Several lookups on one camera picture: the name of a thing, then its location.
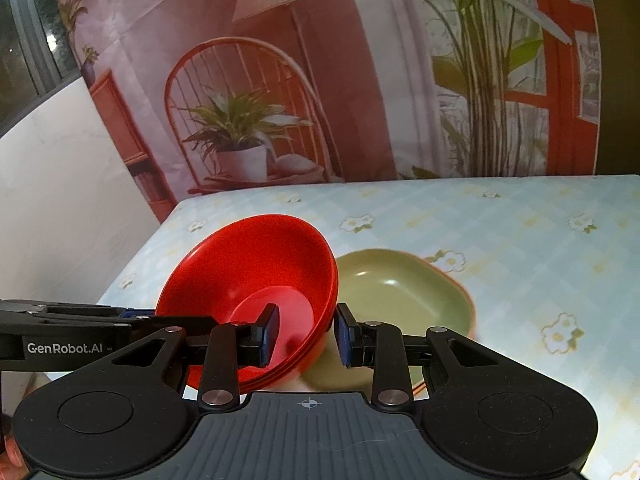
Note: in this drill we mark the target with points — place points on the light green plate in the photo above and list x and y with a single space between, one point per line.
400 300

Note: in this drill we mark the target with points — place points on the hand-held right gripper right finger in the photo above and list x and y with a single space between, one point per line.
344 335

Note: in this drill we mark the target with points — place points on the window frame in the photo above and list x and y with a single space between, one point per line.
30 25

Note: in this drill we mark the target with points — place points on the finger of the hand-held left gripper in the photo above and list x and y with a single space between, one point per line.
175 322
136 314

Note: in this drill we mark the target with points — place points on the floral tablecloth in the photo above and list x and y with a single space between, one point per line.
525 260

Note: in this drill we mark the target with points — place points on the person's left hand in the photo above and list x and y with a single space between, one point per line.
10 447

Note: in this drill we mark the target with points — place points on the printed backdrop cloth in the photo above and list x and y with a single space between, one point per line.
350 85

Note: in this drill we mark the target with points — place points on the red bowl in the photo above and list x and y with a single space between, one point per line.
250 270
287 376

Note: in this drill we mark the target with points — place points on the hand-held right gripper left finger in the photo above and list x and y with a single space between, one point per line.
270 335

